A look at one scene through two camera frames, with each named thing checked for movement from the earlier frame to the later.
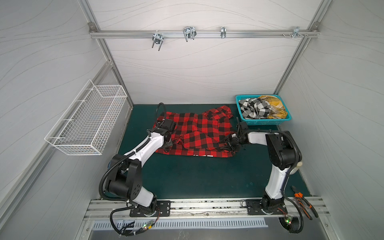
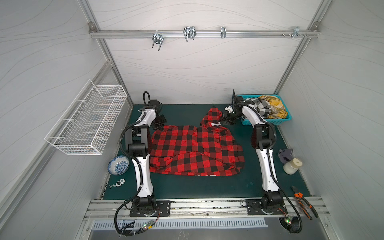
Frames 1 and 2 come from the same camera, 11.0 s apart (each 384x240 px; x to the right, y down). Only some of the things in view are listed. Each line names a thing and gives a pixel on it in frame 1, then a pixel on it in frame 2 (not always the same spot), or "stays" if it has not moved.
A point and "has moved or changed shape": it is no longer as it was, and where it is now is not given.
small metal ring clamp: [223, 32] stays
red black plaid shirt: [199, 134] has moved or changed shape
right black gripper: [231, 141] → [229, 117]
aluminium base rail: [210, 209] stays
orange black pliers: [300, 197] stays
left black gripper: [170, 143] → [163, 121]
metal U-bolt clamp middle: [189, 32] stays
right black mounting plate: [254, 207] stays
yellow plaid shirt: [278, 110] stays
